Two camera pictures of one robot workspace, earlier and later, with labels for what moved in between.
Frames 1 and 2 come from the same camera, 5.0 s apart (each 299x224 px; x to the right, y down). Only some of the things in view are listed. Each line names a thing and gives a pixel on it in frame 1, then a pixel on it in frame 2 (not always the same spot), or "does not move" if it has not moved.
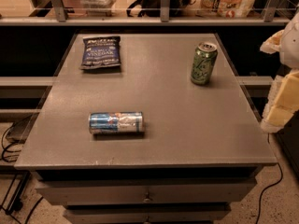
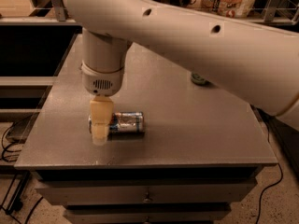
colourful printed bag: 228,1 does not move
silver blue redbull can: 117,122 does not move
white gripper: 291,46 to 102,82
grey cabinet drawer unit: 180,195 does not move
